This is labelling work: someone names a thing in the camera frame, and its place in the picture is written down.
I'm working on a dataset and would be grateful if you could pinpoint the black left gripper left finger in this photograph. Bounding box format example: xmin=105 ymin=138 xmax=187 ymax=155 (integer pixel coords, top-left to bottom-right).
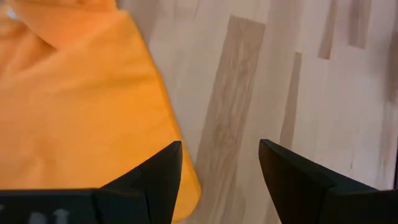
xmin=99 ymin=140 xmax=183 ymax=224

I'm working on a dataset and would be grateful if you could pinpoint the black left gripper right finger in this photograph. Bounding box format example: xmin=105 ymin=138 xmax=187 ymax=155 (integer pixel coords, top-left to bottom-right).
xmin=258 ymin=139 xmax=376 ymax=224

